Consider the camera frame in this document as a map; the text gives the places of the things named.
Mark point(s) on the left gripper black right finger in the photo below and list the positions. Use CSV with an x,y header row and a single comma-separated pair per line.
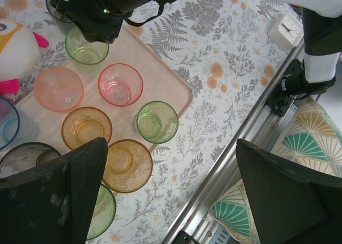
x,y
294,206

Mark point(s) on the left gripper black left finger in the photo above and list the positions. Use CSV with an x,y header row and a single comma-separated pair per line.
x,y
40,201

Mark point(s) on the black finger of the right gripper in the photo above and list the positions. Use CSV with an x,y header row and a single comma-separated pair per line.
x,y
100,34

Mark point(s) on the green translucent plastic cup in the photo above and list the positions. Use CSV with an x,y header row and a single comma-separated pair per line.
x,y
105,212
88,59
160,129

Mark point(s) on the grey translucent plastic cup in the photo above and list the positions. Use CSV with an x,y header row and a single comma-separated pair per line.
x,y
53,11
21,158

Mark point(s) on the pink translucent plastic cup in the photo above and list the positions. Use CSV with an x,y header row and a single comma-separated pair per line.
x,y
120,78

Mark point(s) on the beige rectangular tray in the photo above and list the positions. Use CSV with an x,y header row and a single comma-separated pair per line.
x,y
155,75

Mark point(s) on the salmon translucent plastic cup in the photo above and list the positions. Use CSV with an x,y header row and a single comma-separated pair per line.
x,y
53,86

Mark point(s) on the blue translucent plastic cup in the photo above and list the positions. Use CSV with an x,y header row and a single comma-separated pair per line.
x,y
10,131

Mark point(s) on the amber translucent plastic cup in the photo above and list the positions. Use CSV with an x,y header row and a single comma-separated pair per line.
x,y
133,174
80,126

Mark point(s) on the teal yellow patterned pillow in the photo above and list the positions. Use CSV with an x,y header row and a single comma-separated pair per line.
x,y
307,137

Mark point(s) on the white pink plush toy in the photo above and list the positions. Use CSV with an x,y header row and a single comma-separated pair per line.
x,y
18,54

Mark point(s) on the floral printed tablecloth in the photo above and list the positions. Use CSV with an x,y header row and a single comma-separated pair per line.
x,y
213,54

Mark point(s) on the white square analog clock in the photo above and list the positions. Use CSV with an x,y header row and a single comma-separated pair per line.
x,y
287,32

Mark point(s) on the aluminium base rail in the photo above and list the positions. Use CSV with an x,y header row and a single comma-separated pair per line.
x,y
227,169

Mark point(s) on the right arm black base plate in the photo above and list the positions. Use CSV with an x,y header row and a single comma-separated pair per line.
x,y
278,105

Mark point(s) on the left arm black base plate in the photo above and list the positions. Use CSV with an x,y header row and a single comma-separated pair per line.
x,y
187,240

